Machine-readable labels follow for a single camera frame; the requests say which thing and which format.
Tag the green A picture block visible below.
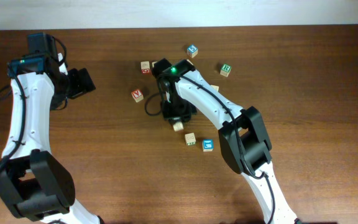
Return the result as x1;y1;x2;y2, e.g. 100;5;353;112
211;85;219;92

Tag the blue number five block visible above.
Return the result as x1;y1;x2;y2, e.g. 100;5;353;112
186;44;198;58

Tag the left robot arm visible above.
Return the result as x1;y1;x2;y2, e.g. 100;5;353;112
0;32;103;224

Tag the red C block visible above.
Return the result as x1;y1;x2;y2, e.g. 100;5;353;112
140;61;150;74

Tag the green R block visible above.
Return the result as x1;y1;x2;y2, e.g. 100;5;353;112
220;63;232;77

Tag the dog picture wooden block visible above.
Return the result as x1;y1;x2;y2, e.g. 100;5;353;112
172;121;184;132

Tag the blue L block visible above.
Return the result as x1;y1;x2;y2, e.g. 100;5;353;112
202;139;214;152

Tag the red E block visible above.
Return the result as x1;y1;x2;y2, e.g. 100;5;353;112
185;133;196;146

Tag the red V block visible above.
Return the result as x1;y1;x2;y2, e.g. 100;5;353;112
131;89;144;103

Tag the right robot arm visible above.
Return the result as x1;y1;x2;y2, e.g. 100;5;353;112
152;58;301;224

